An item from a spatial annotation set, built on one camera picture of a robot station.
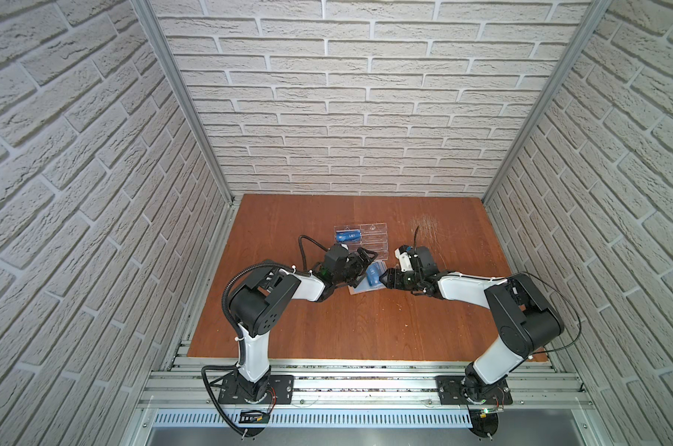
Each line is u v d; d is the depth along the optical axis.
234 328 0.51
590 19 0.70
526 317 0.47
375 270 0.95
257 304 0.51
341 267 0.80
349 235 0.98
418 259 0.75
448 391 0.74
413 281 0.81
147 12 0.70
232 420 0.70
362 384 0.77
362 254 0.85
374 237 1.02
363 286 0.93
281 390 0.73
